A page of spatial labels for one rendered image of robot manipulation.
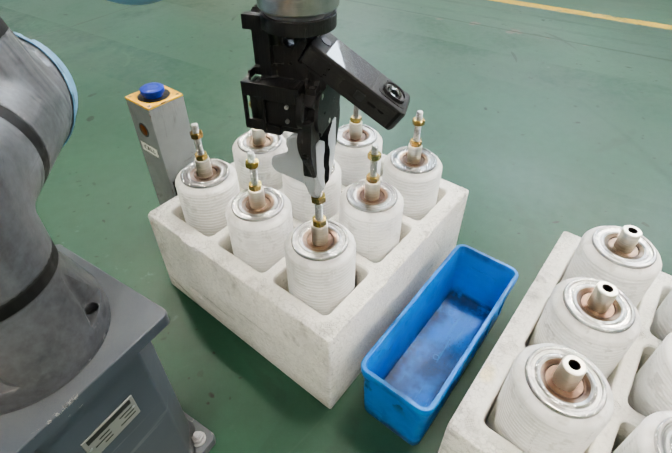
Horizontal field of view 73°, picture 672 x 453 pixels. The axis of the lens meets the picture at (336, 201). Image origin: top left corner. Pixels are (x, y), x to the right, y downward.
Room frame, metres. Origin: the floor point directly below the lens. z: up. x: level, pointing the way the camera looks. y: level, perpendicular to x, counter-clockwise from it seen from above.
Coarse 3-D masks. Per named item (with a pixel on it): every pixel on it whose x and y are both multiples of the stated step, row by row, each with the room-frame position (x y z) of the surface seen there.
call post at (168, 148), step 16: (144, 112) 0.68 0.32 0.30; (160, 112) 0.69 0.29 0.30; (176, 112) 0.71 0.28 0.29; (160, 128) 0.68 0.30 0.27; (176, 128) 0.70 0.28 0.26; (144, 144) 0.70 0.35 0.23; (160, 144) 0.67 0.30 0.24; (176, 144) 0.70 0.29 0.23; (192, 144) 0.72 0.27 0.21; (160, 160) 0.68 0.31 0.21; (176, 160) 0.69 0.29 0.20; (192, 160) 0.71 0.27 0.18; (160, 176) 0.69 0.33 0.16; (176, 176) 0.68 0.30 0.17; (160, 192) 0.70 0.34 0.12; (176, 192) 0.68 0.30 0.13
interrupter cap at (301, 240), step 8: (304, 224) 0.46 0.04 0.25; (328, 224) 0.46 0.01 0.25; (336, 224) 0.46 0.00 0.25; (296, 232) 0.44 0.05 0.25; (304, 232) 0.44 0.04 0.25; (328, 232) 0.45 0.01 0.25; (336, 232) 0.44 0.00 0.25; (344, 232) 0.44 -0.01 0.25; (296, 240) 0.43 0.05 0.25; (304, 240) 0.43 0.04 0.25; (328, 240) 0.43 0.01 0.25; (336, 240) 0.43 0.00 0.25; (344, 240) 0.43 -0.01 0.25; (296, 248) 0.41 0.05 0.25; (304, 248) 0.41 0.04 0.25; (312, 248) 0.41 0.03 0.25; (320, 248) 0.42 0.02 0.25; (328, 248) 0.41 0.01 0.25; (336, 248) 0.41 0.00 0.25; (344, 248) 0.41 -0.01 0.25; (304, 256) 0.40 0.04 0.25; (312, 256) 0.40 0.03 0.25; (320, 256) 0.40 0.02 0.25; (328, 256) 0.40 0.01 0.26; (336, 256) 0.40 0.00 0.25
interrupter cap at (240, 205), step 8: (240, 192) 0.53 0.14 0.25; (264, 192) 0.53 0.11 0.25; (272, 192) 0.53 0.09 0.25; (232, 200) 0.51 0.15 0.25; (240, 200) 0.51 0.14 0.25; (248, 200) 0.51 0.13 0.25; (272, 200) 0.51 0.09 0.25; (280, 200) 0.51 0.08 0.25; (232, 208) 0.49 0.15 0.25; (240, 208) 0.49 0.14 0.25; (248, 208) 0.50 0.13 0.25; (264, 208) 0.50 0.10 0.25; (272, 208) 0.49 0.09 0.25; (280, 208) 0.49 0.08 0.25; (240, 216) 0.47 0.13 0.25; (248, 216) 0.48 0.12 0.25; (256, 216) 0.48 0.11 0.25; (264, 216) 0.47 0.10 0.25; (272, 216) 0.48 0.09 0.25
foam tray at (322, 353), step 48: (192, 240) 0.51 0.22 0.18; (432, 240) 0.53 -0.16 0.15; (192, 288) 0.52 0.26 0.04; (240, 288) 0.43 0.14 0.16; (288, 288) 0.45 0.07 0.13; (384, 288) 0.42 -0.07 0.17; (240, 336) 0.44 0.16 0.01; (288, 336) 0.37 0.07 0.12; (336, 336) 0.33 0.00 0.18; (336, 384) 0.33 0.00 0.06
